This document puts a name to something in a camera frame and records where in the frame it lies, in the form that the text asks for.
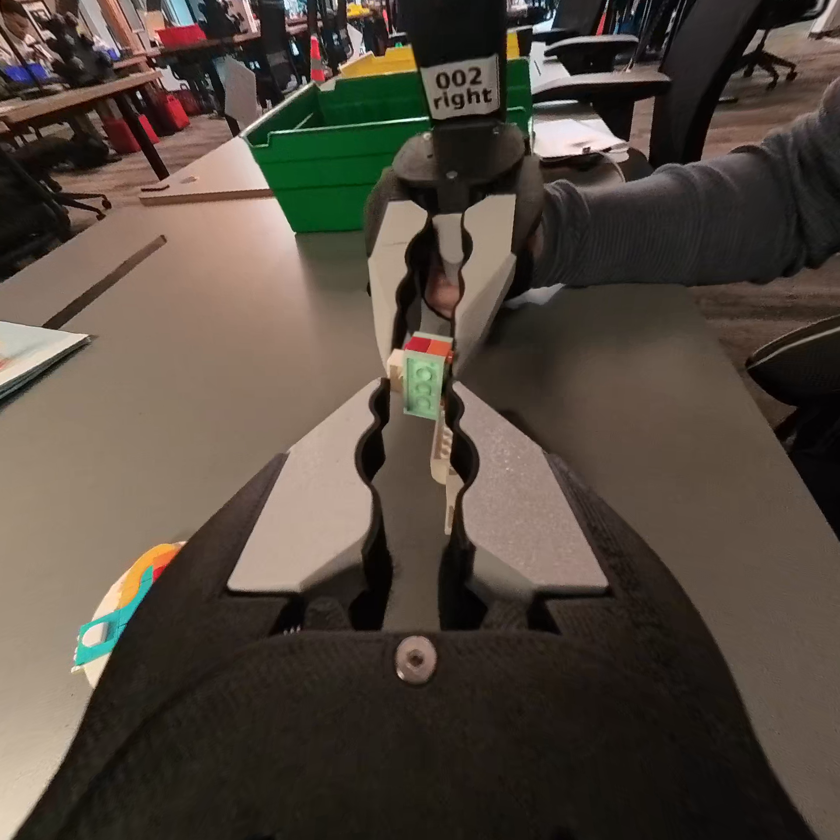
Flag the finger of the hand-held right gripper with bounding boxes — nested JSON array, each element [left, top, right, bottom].
[[369, 199, 435, 376], [451, 194, 519, 379]]

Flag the mint red orange lego block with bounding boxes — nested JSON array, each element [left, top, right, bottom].
[[388, 333, 455, 419]]

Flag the person's right hand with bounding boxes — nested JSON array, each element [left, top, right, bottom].
[[425, 266, 463, 320]]

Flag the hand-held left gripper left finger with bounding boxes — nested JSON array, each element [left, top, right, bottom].
[[226, 378, 396, 608]]

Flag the lego instruction booklet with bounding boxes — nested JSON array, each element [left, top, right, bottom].
[[0, 320, 91, 401]]

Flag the white paper sheets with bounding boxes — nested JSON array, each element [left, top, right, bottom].
[[530, 118, 632, 163]]

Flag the white lego build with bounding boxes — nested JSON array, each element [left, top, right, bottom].
[[430, 410, 463, 536]]

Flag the green plastic bin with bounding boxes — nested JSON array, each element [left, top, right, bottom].
[[241, 56, 532, 234]]

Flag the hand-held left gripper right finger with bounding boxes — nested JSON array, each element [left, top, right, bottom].
[[446, 381, 611, 608]]

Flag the black office chair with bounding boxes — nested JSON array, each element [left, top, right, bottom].
[[0, 144, 112, 263], [532, 0, 765, 168]]

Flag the round white rainbow lego plate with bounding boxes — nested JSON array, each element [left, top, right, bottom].
[[71, 541, 188, 686]]

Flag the person's right forearm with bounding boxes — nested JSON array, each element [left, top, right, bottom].
[[532, 79, 840, 290]]

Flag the yellow plastic bin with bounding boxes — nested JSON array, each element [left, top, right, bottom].
[[340, 29, 529, 81]]

